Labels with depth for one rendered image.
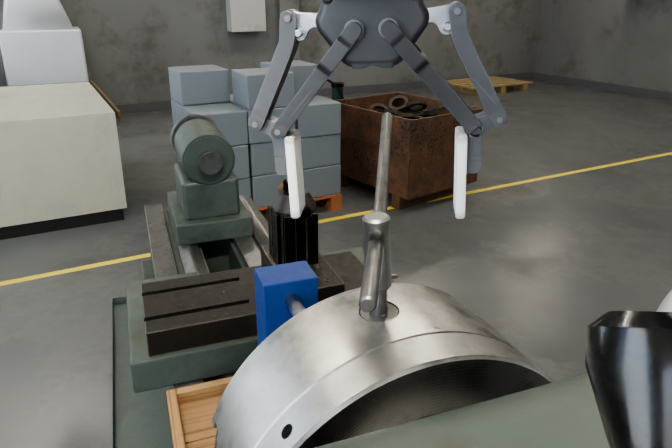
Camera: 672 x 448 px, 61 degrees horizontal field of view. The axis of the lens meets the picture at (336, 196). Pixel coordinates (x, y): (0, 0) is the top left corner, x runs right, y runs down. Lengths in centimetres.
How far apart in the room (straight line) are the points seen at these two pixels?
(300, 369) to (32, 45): 680
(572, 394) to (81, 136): 383
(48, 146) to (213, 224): 262
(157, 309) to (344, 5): 74
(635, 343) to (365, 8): 32
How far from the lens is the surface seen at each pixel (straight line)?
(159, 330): 100
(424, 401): 45
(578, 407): 39
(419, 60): 43
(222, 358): 103
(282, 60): 45
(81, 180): 413
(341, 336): 47
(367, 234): 45
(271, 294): 81
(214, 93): 399
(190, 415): 95
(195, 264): 144
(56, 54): 716
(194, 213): 156
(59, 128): 404
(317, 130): 393
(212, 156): 149
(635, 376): 18
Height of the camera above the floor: 149
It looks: 19 degrees down
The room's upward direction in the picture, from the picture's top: straight up
